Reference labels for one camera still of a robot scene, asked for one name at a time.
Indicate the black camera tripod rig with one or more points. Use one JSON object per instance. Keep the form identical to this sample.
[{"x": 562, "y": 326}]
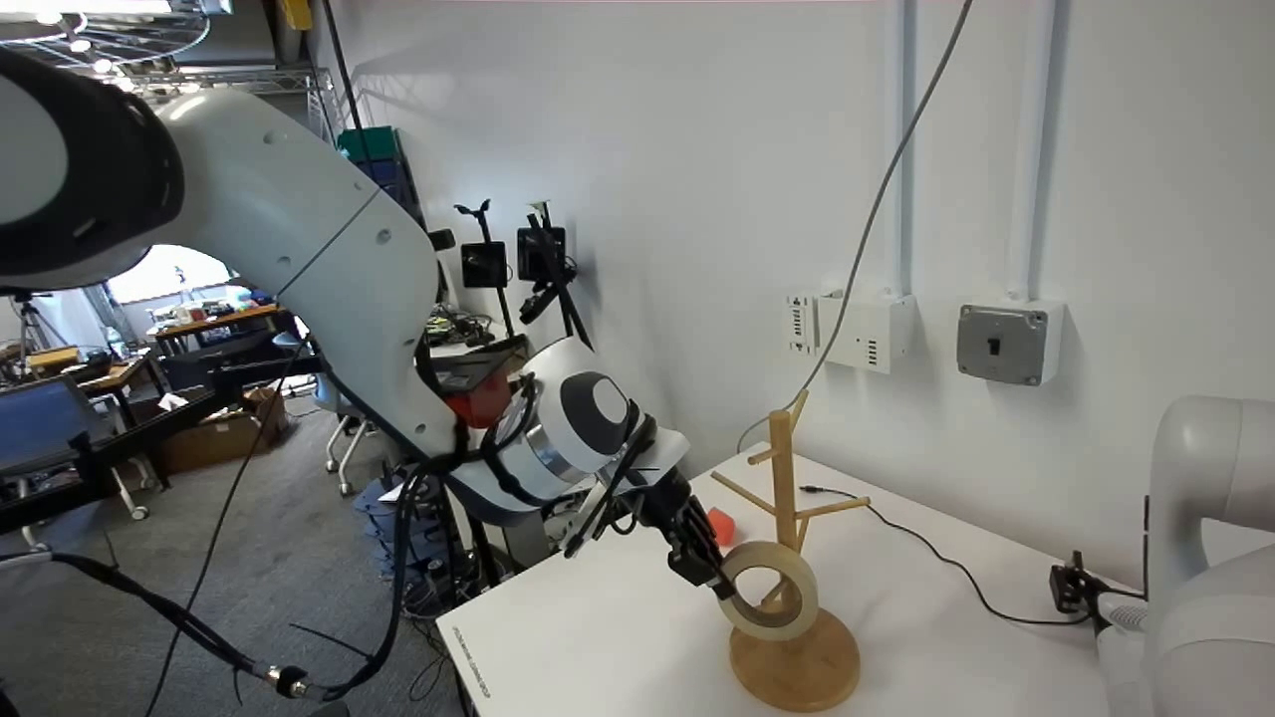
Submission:
[{"x": 539, "y": 260}]

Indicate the wooden hanger tree stand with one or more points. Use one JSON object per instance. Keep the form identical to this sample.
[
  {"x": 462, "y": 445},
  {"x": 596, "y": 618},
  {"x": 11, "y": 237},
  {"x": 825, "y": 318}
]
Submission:
[{"x": 786, "y": 647}]

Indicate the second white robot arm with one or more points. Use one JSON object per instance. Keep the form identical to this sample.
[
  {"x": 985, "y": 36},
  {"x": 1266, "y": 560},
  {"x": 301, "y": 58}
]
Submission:
[{"x": 1205, "y": 641}]

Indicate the grey wall junction box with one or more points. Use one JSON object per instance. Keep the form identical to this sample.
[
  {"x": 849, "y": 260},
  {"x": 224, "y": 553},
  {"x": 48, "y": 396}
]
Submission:
[{"x": 1011, "y": 339}]

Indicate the small orange cup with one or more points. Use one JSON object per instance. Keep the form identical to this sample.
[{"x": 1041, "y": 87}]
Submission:
[{"x": 723, "y": 526}]

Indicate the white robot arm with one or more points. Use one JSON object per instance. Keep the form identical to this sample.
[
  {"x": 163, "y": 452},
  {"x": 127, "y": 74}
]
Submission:
[{"x": 94, "y": 177}]

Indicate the white wall socket box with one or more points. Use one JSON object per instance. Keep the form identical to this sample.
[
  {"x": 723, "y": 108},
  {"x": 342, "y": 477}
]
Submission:
[{"x": 856, "y": 331}]

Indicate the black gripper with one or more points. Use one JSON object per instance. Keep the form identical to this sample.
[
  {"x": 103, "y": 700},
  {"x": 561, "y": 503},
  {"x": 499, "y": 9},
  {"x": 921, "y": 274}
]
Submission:
[{"x": 685, "y": 524}]

